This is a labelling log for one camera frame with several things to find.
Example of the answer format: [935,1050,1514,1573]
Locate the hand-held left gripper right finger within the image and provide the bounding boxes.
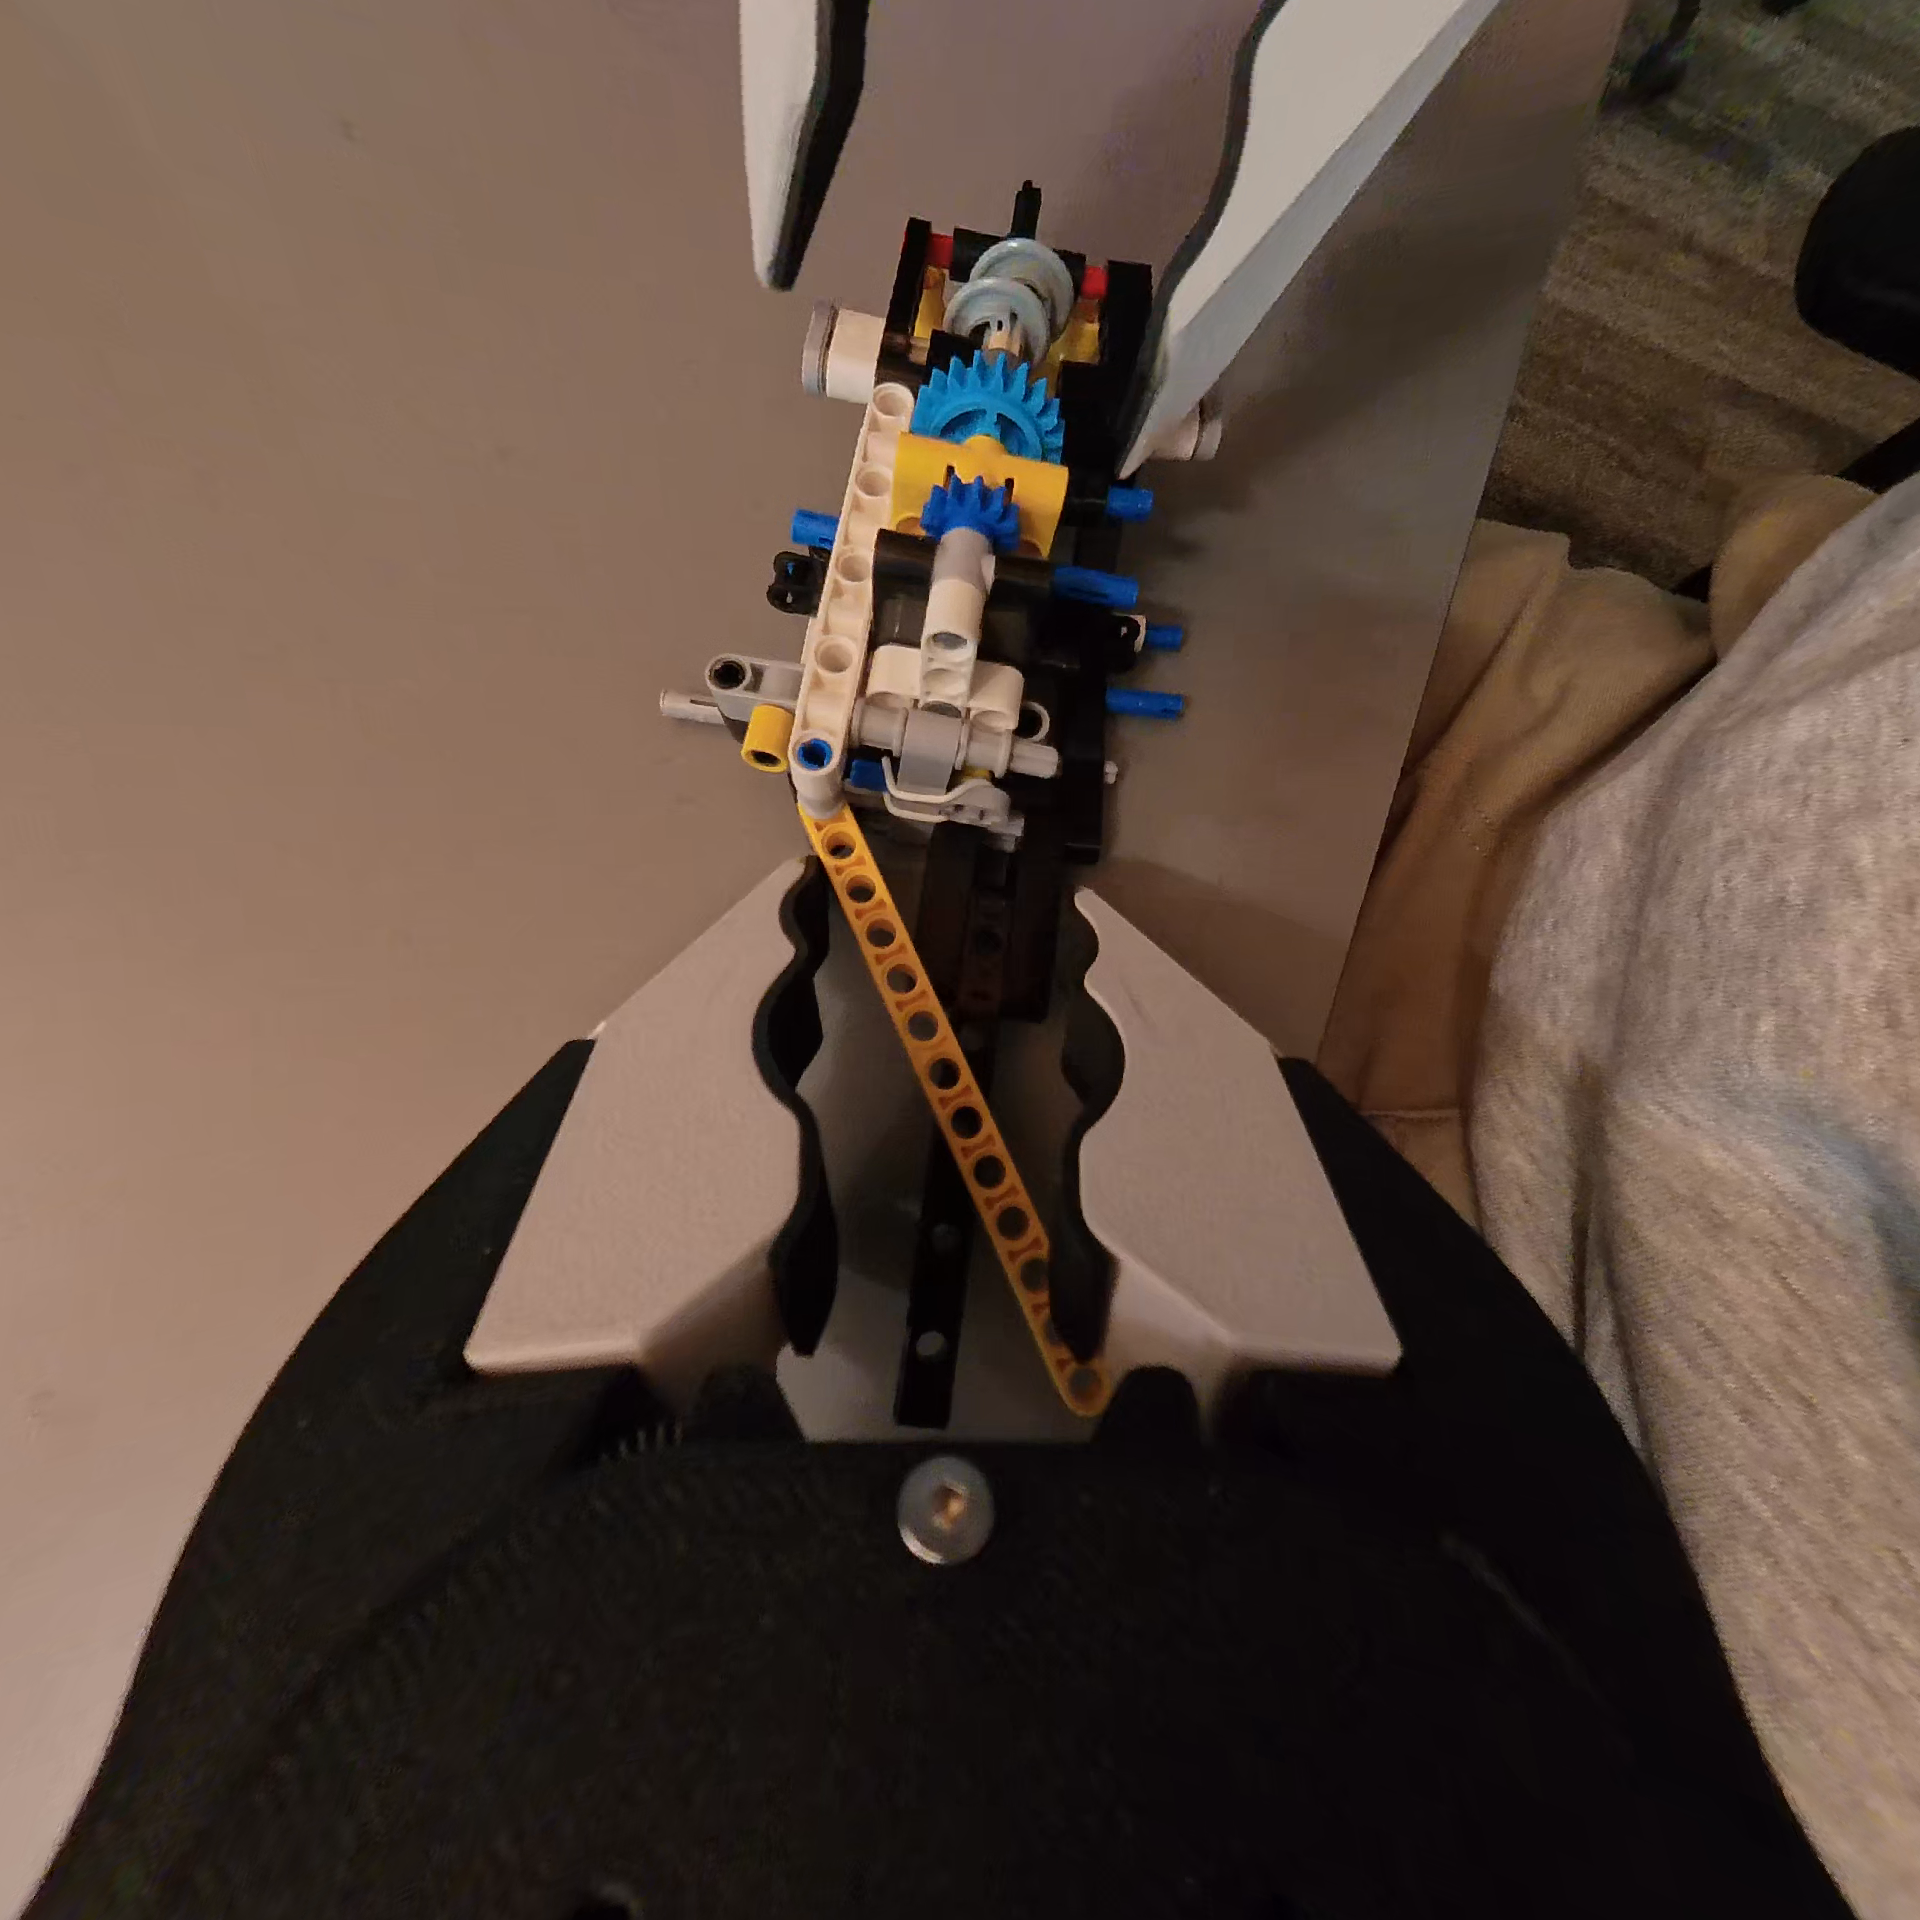
[1056,886,1403,1418]

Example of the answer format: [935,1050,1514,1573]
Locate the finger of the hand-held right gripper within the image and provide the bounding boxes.
[744,0,876,294]
[1119,0,1505,474]

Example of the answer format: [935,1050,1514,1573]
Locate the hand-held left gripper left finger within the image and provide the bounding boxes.
[464,858,841,1426]

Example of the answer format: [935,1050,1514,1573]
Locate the lego vehicle chassis model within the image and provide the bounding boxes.
[660,181,1220,1426]

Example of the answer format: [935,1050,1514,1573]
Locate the beige pants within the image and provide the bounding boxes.
[1320,480,1878,1202]

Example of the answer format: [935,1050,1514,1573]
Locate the black office chair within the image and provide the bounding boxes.
[1792,127,1920,496]

